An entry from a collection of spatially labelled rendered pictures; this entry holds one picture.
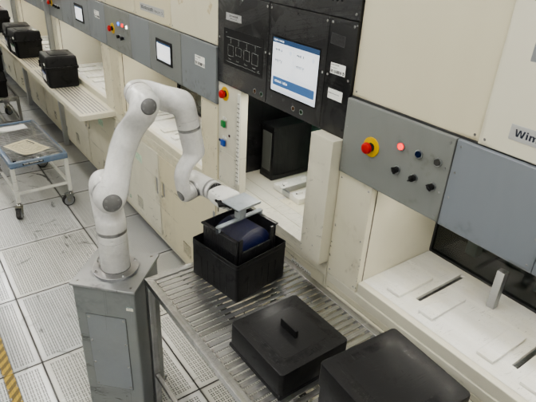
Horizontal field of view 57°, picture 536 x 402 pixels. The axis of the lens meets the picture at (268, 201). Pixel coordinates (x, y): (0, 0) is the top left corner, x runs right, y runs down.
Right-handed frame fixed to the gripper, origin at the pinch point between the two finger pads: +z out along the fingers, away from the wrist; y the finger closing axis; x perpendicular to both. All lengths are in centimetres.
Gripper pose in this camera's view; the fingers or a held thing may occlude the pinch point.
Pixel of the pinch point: (240, 205)
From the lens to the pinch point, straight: 195.6
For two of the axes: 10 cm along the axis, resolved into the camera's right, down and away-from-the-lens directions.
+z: 7.1, 3.7, -6.0
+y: -7.0, 3.0, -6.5
